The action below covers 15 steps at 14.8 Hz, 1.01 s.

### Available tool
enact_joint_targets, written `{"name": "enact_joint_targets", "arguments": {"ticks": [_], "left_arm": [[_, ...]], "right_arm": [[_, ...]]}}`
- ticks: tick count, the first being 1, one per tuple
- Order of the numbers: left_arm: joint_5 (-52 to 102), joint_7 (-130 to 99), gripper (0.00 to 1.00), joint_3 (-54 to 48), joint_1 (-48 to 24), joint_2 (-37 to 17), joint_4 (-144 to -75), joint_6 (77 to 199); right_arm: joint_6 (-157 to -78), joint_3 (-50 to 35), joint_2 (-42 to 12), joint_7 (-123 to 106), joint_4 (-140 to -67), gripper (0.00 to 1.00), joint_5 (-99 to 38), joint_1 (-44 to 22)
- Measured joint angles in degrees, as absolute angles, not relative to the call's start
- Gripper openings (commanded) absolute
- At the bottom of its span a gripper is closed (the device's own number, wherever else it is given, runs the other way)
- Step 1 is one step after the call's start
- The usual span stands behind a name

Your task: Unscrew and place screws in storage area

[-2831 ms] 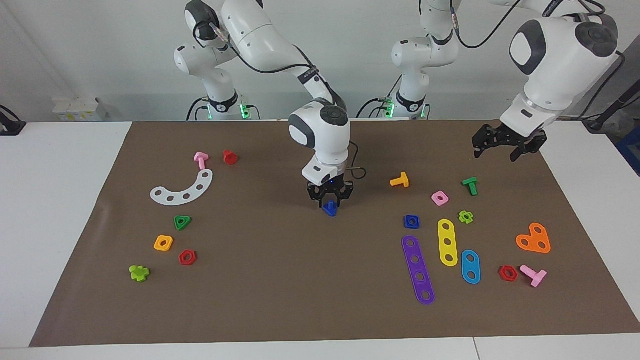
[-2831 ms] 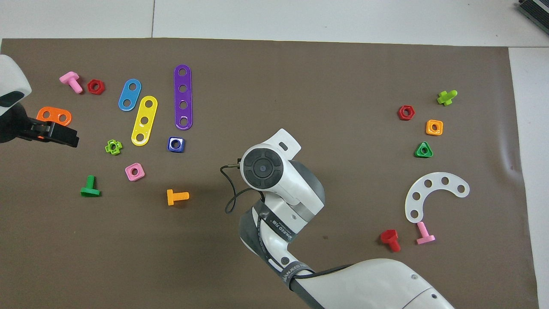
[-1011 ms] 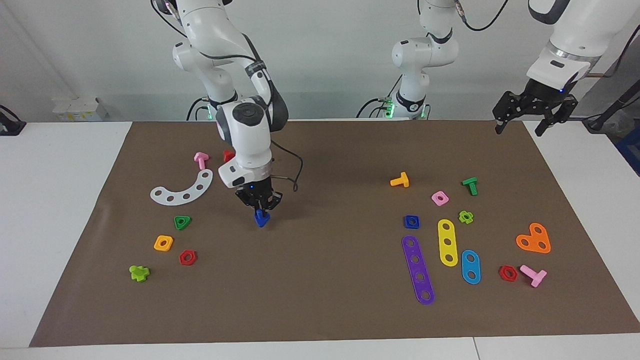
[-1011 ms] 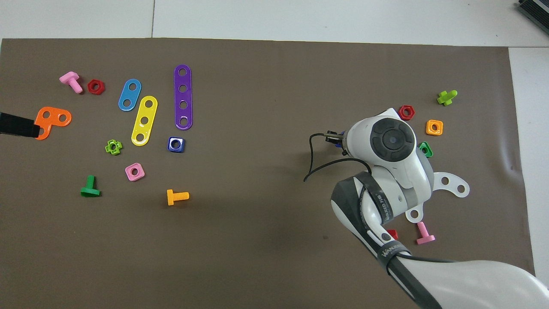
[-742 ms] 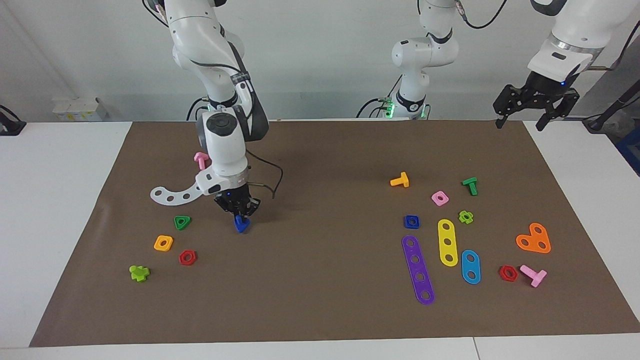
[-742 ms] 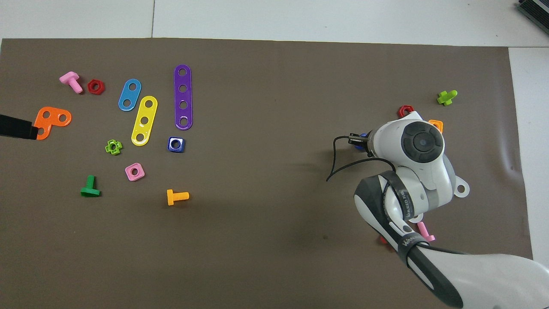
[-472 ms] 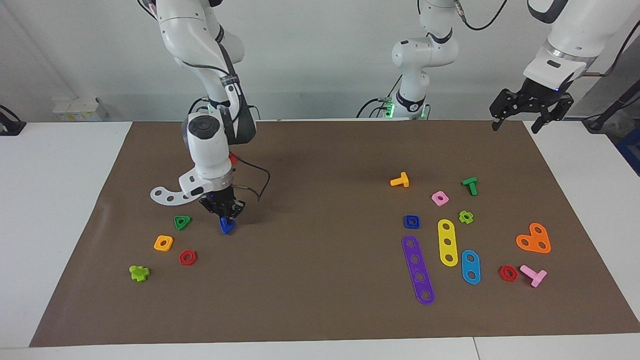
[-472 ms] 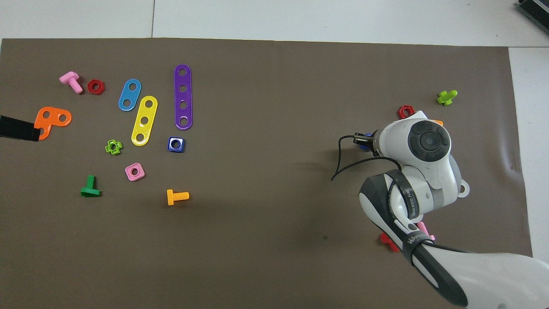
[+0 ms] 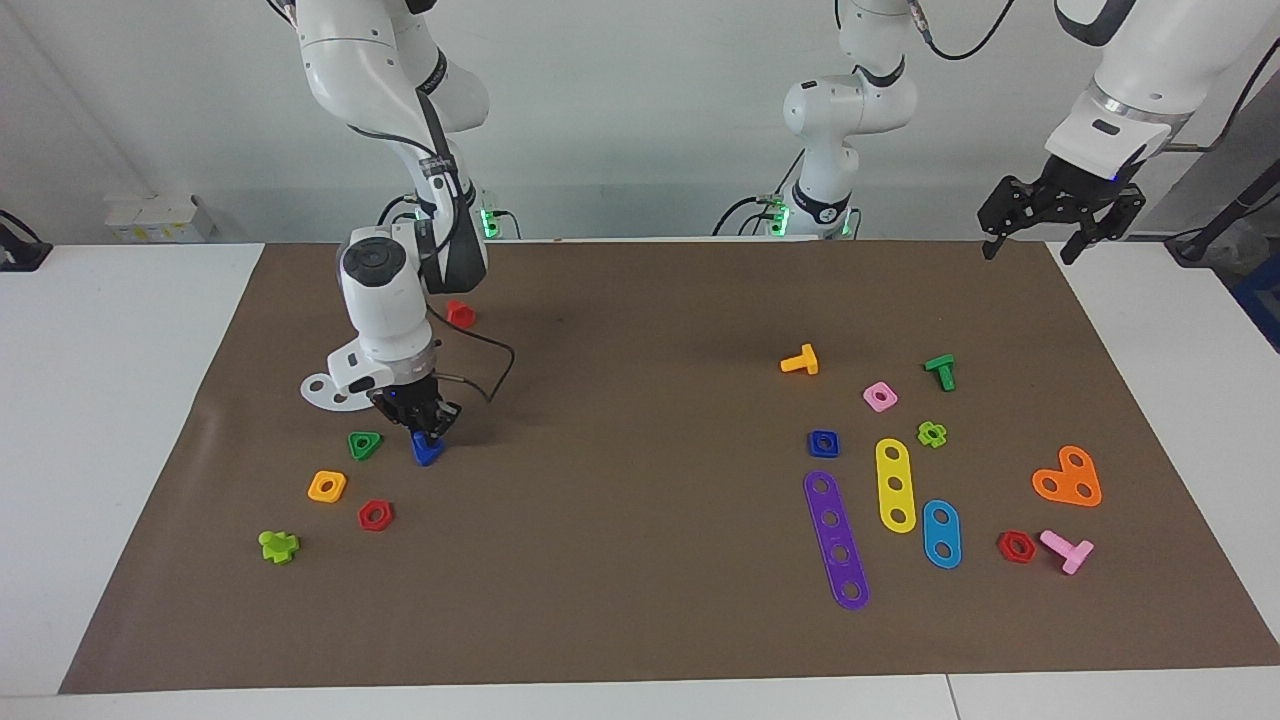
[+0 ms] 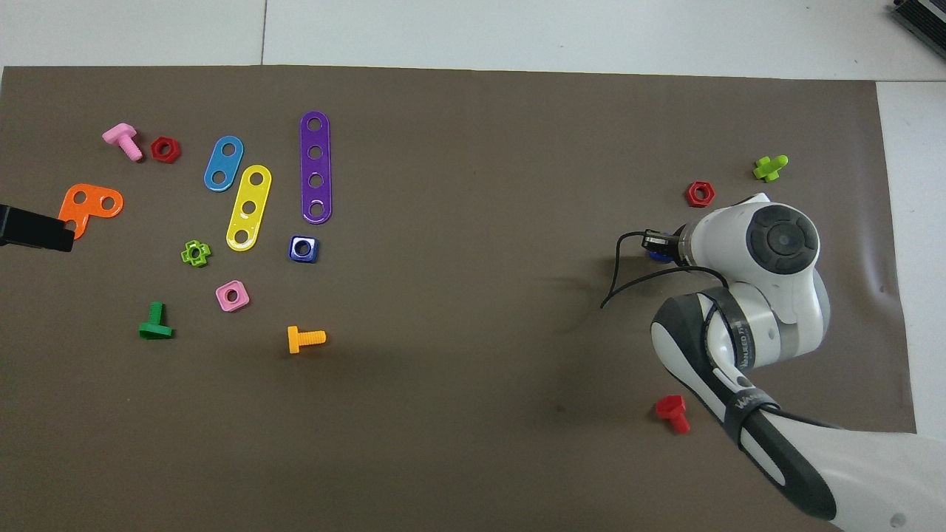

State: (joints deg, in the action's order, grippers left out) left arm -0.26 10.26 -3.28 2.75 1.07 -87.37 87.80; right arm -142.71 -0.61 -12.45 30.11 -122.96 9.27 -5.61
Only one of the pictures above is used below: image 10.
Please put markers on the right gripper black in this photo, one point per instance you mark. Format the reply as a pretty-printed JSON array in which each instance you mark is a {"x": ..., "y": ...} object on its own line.
[{"x": 658, "y": 239}]

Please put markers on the blue plastic bolt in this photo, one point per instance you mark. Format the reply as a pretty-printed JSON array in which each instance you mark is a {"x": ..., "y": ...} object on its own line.
[{"x": 659, "y": 257}]

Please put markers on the blue square plastic nut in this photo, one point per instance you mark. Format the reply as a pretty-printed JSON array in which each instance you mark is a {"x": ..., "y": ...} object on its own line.
[{"x": 295, "y": 253}]

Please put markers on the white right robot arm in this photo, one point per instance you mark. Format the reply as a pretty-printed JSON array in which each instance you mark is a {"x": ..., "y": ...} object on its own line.
[{"x": 768, "y": 310}]

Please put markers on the red hexagon plastic nut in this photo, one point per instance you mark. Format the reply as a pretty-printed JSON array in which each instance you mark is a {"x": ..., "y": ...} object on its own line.
[
  {"x": 157, "y": 154},
  {"x": 691, "y": 198}
]

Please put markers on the orange three-hole corner plate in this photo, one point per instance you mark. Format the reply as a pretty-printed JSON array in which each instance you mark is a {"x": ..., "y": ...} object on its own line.
[{"x": 89, "y": 210}]

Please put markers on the pink plastic bolt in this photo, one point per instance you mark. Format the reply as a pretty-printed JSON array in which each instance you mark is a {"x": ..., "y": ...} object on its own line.
[{"x": 122, "y": 139}]

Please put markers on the lime cross-head plastic bolt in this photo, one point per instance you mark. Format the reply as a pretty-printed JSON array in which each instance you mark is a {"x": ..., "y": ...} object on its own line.
[{"x": 770, "y": 168}]

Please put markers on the green plastic bolt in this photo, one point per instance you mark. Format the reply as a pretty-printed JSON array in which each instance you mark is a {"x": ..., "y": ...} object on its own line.
[{"x": 155, "y": 325}]

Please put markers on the lime cross plastic nut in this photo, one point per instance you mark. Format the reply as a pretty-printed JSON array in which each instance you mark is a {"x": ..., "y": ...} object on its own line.
[{"x": 187, "y": 255}]

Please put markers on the red plastic bolt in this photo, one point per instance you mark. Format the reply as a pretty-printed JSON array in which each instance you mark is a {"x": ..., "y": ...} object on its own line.
[{"x": 673, "y": 412}]

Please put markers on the brown table mat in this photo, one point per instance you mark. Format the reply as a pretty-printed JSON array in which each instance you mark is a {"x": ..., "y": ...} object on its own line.
[{"x": 480, "y": 295}]

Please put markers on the blue two-hole plastic plate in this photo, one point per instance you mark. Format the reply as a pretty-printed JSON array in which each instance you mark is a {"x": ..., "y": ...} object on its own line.
[{"x": 223, "y": 163}]

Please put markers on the pink square plastic nut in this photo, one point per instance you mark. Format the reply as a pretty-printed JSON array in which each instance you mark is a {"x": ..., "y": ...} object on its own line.
[{"x": 223, "y": 300}]

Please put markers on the yellow three-hole plastic plate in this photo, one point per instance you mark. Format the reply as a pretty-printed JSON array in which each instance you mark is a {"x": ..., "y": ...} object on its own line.
[{"x": 252, "y": 193}]

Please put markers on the purple four-hole plastic plate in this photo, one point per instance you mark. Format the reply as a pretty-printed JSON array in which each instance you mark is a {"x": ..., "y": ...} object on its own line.
[{"x": 315, "y": 166}]

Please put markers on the orange plastic bolt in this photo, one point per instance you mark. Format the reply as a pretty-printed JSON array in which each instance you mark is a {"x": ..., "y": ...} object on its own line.
[{"x": 305, "y": 339}]

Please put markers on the black ribbed device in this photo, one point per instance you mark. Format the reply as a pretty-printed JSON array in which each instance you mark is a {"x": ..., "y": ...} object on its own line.
[{"x": 924, "y": 22}]

